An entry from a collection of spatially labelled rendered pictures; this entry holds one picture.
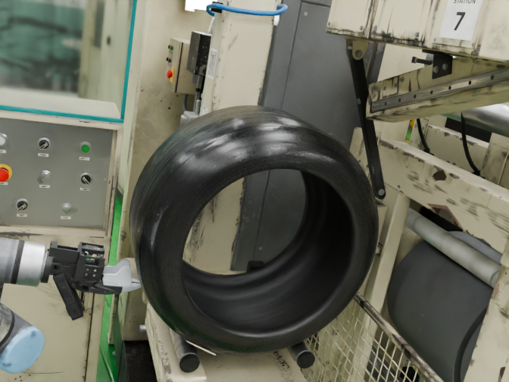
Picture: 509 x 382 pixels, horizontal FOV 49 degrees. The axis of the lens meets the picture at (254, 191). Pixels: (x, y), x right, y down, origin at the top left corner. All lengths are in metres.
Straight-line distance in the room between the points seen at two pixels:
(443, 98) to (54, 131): 1.12
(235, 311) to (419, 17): 0.84
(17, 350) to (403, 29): 0.95
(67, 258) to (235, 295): 0.50
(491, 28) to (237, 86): 0.69
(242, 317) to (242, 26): 0.73
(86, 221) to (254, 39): 0.83
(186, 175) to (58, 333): 1.04
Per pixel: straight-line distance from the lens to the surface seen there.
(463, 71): 1.23
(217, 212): 1.53
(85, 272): 1.24
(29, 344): 1.15
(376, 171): 1.60
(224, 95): 1.45
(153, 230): 1.13
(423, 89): 1.32
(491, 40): 1.00
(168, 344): 1.41
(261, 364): 1.50
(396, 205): 1.68
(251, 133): 1.12
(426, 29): 1.12
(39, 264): 1.21
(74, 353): 2.06
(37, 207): 1.87
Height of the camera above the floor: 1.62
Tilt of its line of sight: 16 degrees down
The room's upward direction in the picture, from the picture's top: 10 degrees clockwise
